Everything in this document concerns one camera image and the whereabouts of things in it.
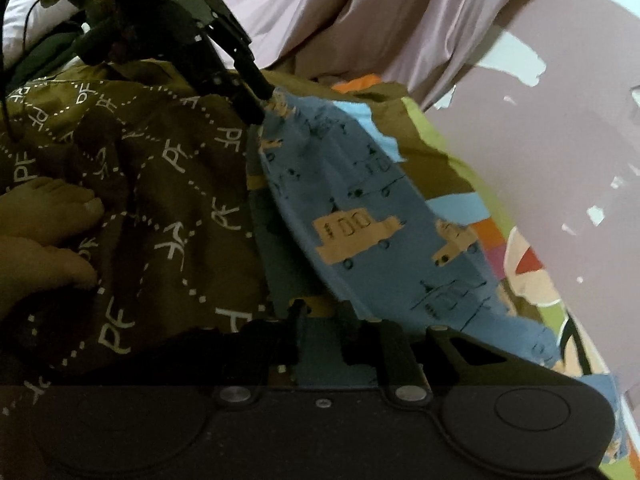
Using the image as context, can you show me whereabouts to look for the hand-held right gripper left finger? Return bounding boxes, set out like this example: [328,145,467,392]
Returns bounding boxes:
[192,301,308,402]

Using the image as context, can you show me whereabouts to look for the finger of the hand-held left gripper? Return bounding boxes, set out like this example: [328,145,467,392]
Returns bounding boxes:
[209,0,276,103]
[192,29,267,126]

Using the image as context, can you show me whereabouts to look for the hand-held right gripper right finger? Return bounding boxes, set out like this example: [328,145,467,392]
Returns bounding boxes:
[340,305,507,407]

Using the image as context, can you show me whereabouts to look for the blue vehicle print pants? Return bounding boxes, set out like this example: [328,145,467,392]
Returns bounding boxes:
[247,87,628,463]

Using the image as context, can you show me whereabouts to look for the striped printed bed sheet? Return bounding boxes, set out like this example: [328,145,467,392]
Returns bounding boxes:
[0,60,632,472]

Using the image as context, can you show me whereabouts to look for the white pillow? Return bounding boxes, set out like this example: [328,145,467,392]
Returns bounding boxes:
[4,0,87,63]

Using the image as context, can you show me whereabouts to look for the pink curtain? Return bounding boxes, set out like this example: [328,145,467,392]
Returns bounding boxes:
[215,0,568,111]

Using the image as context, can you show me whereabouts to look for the person's bare foot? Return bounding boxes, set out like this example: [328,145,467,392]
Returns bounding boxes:
[0,234,99,323]
[0,176,106,247]

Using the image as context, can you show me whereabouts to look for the black cable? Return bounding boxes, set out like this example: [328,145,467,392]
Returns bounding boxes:
[0,0,48,141]

